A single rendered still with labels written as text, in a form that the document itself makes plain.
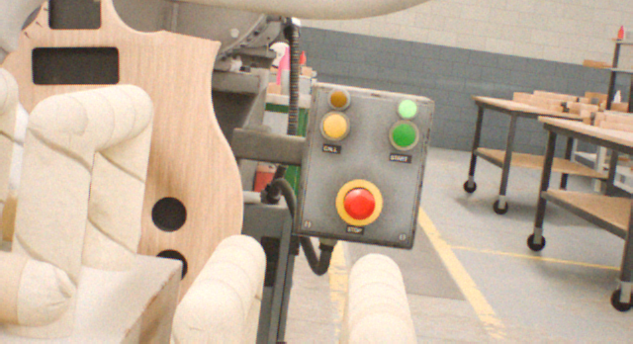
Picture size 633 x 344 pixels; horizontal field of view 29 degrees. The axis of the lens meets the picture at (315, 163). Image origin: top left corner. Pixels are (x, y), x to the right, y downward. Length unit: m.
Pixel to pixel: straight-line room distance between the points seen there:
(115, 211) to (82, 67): 0.62
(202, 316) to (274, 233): 1.25
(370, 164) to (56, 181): 1.06
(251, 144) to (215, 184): 0.40
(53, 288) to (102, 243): 0.17
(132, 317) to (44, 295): 0.08
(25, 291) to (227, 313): 0.09
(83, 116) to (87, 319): 0.11
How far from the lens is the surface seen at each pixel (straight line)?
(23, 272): 0.56
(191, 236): 1.31
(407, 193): 1.60
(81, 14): 1.33
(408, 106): 1.59
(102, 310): 0.64
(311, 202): 1.60
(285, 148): 1.69
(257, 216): 1.81
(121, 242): 0.73
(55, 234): 0.56
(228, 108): 1.75
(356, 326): 0.57
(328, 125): 1.58
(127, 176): 0.73
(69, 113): 0.56
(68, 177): 0.56
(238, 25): 1.61
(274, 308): 1.82
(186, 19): 1.61
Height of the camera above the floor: 1.17
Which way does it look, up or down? 5 degrees down
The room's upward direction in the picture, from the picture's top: 8 degrees clockwise
